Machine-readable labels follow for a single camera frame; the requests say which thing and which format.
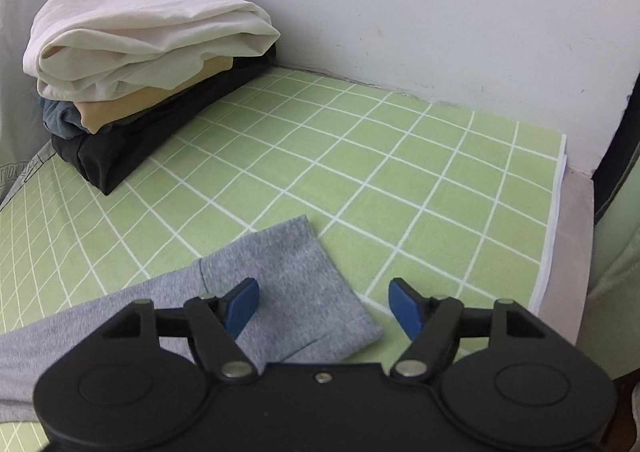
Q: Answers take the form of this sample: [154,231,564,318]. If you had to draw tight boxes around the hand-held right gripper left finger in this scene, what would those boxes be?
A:
[100,277,261,383]

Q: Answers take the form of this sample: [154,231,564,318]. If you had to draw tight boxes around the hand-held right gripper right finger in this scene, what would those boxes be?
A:
[388,277,549,383]

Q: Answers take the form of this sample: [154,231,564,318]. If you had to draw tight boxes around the grey zip hoodie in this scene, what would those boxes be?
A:
[0,214,386,425]

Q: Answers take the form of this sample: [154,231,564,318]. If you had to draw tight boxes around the green checked bed sheet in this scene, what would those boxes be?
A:
[0,64,568,452]

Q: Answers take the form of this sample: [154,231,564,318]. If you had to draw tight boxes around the pale pink mattress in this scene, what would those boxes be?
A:
[529,164,597,350]

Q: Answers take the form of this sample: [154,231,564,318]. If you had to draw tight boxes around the black folded garment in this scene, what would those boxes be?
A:
[50,43,278,197]

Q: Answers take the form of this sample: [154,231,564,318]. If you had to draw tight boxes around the green cloth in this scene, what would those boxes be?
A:
[575,209,640,383]

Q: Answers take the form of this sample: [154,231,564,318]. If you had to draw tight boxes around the beige folded garment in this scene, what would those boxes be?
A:
[74,54,235,135]

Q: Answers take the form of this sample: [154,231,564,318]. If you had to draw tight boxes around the blue denim folded jeans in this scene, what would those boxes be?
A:
[41,98,96,139]

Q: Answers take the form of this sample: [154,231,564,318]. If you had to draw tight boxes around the white foam board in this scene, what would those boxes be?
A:
[152,0,640,174]

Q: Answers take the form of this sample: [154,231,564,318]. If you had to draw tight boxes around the white folded garment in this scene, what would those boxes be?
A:
[22,0,281,83]

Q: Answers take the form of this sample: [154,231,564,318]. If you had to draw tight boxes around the grey printed bed sheet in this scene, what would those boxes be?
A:
[0,0,168,207]

